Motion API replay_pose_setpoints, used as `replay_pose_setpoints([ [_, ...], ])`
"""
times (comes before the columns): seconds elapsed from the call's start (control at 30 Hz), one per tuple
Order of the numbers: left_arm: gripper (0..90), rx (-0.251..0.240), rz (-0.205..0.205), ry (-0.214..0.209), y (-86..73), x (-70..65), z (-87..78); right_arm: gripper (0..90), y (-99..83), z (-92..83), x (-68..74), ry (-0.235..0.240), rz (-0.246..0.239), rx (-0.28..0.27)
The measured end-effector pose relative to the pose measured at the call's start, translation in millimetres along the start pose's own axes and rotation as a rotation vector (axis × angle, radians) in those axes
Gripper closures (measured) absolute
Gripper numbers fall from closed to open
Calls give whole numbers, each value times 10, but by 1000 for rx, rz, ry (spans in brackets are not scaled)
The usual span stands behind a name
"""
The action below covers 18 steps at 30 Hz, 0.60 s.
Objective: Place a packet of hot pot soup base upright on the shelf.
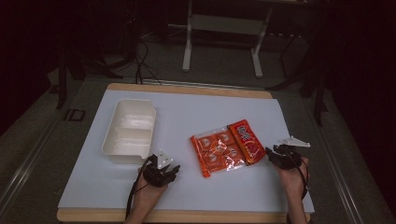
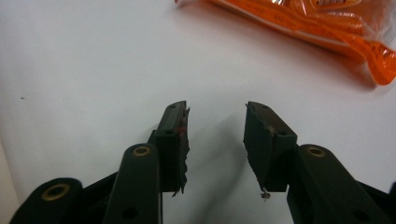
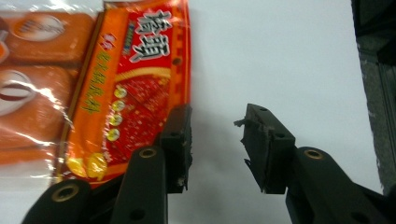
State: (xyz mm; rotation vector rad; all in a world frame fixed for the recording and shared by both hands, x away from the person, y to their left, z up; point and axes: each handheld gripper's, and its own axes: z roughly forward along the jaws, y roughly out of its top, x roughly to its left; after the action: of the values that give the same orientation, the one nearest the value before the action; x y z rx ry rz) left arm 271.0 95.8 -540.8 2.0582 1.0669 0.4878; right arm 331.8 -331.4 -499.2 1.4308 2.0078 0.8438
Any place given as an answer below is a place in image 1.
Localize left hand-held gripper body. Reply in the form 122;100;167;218
142;149;176;189

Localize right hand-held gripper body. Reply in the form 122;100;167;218
269;135;312;171

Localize orange snack packet bag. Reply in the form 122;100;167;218
190;119;267;178

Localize white divided plastic container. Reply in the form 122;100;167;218
101;98;157;165

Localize person's left hand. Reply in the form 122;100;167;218
135;167;169;210

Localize person's right hand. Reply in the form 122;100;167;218
274;156;310;203

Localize white table mat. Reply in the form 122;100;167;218
57;89;316;215

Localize black stand legs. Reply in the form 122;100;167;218
265;18;331;127

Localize white metal stand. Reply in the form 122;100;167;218
181;0;275;79

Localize black stand with cables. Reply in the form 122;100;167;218
55;0;163;110

